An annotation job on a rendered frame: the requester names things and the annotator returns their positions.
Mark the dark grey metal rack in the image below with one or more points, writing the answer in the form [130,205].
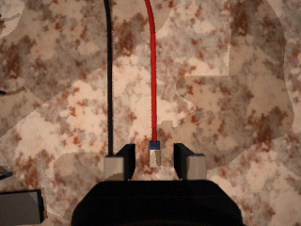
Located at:
[20,207]

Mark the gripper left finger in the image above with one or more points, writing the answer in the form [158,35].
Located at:
[120,166]

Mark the red patch cord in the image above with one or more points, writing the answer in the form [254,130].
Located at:
[153,72]

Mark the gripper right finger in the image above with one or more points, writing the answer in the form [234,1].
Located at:
[189,165]

